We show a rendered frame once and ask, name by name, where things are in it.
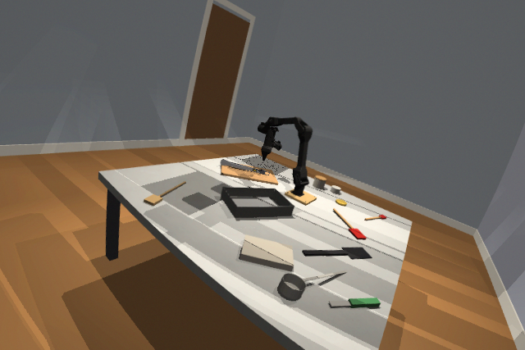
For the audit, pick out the black spatula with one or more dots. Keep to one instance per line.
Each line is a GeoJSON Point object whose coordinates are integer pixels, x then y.
{"type": "Point", "coordinates": [353, 253]}

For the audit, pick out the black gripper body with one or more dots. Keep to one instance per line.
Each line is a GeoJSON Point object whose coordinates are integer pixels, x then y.
{"type": "Point", "coordinates": [267, 144]}

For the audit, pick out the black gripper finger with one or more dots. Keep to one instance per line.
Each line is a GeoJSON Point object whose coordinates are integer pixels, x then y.
{"type": "Point", "coordinates": [264, 155]}

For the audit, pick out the dark grey saucepan with long handle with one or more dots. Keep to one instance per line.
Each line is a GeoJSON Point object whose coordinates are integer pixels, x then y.
{"type": "Point", "coordinates": [293, 287]}

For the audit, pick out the white short cylinder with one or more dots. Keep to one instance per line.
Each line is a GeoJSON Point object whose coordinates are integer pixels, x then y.
{"type": "Point", "coordinates": [335, 189]}

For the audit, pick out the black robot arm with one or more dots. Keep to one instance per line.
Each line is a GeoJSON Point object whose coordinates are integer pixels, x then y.
{"type": "Point", "coordinates": [300, 173]}

